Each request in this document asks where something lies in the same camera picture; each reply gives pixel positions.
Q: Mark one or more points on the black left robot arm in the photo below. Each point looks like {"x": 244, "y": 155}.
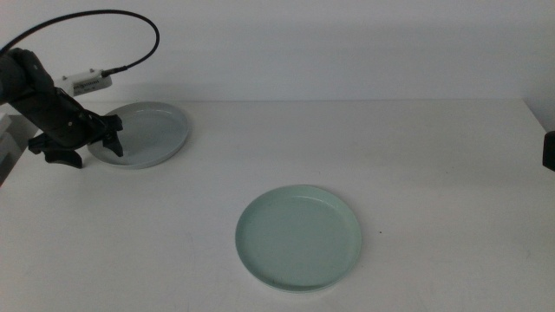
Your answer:
{"x": 19, "y": 73}

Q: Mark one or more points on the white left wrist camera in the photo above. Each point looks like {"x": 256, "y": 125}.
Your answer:
{"x": 84, "y": 82}

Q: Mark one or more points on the grey shallow bowl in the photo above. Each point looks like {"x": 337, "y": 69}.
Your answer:
{"x": 152, "y": 134}

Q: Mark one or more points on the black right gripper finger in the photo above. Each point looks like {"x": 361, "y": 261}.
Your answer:
{"x": 550, "y": 151}

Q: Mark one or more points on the white shallow bowl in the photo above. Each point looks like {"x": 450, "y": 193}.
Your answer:
{"x": 303, "y": 290}

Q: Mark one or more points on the pale green shallow bowl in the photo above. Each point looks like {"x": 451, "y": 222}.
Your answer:
{"x": 299, "y": 238}

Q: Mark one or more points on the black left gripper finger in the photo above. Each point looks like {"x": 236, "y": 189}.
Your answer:
{"x": 58, "y": 156}
{"x": 110, "y": 128}

